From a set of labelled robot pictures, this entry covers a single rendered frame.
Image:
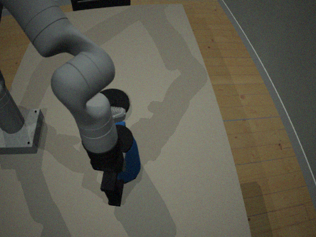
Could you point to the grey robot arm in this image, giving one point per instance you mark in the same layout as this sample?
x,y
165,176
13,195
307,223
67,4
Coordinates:
x,y
75,82

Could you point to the black round disc with centre stud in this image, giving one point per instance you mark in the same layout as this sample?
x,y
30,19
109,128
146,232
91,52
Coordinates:
x,y
117,98

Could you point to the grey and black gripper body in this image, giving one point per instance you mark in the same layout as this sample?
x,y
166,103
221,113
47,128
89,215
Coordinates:
x,y
106,149

